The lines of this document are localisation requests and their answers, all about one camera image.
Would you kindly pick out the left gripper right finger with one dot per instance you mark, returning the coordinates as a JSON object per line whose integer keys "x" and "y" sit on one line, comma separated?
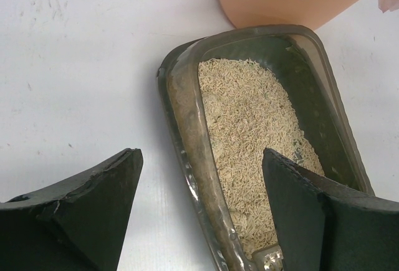
{"x": 324, "y": 225}

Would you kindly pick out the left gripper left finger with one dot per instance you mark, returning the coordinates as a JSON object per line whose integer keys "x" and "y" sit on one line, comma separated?
{"x": 78, "y": 223}

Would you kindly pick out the grey plastic litter box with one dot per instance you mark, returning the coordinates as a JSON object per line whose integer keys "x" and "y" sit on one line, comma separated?
{"x": 297, "y": 58}

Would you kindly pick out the beige cat litter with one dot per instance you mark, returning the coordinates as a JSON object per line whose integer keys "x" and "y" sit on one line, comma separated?
{"x": 247, "y": 110}

